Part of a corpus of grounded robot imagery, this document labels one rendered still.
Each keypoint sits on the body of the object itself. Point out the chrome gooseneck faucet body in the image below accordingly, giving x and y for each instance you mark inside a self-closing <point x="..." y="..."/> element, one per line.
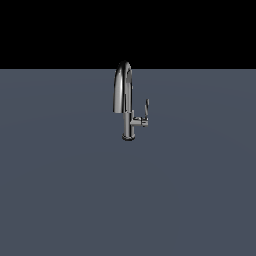
<point x="128" y="123"/>

